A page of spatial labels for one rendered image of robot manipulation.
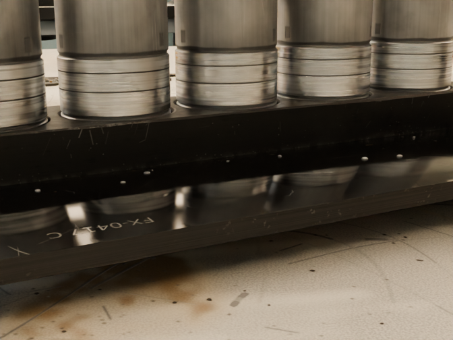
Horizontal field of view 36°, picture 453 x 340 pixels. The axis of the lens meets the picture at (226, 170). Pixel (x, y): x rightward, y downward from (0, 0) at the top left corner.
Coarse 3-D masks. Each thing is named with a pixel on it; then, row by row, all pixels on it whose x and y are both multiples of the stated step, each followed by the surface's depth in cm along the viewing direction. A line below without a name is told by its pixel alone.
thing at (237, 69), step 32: (192, 0) 15; (224, 0) 15; (256, 0) 15; (192, 32) 16; (224, 32) 15; (256, 32) 15; (192, 64) 16; (224, 64) 15; (256, 64) 16; (192, 96) 16; (224, 96) 16; (256, 96) 16
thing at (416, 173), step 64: (0, 192) 13; (64, 192) 13; (128, 192) 13; (192, 192) 13; (256, 192) 13; (320, 192) 13; (384, 192) 13; (448, 192) 13; (0, 256) 10; (64, 256) 10; (128, 256) 11
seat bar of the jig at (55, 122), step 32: (384, 96) 17; (416, 96) 18; (448, 96) 18; (32, 128) 14; (64, 128) 14; (96, 128) 14; (128, 128) 14; (160, 128) 15; (192, 128) 15; (224, 128) 15; (256, 128) 16; (288, 128) 16; (320, 128) 16; (352, 128) 17; (384, 128) 17; (416, 128) 18; (448, 128) 18; (0, 160) 13; (32, 160) 13; (64, 160) 14; (96, 160) 14; (128, 160) 14; (160, 160) 15; (192, 160) 15
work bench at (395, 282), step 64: (192, 256) 13; (256, 256) 13; (320, 256) 13; (384, 256) 13; (448, 256) 13; (0, 320) 10; (64, 320) 10; (128, 320) 10; (192, 320) 10; (256, 320) 10; (320, 320) 10; (384, 320) 10; (448, 320) 10
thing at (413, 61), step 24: (384, 0) 18; (408, 0) 18; (432, 0) 18; (384, 24) 18; (408, 24) 18; (432, 24) 18; (384, 48) 18; (408, 48) 18; (432, 48) 18; (384, 72) 18; (408, 72) 18; (432, 72) 18
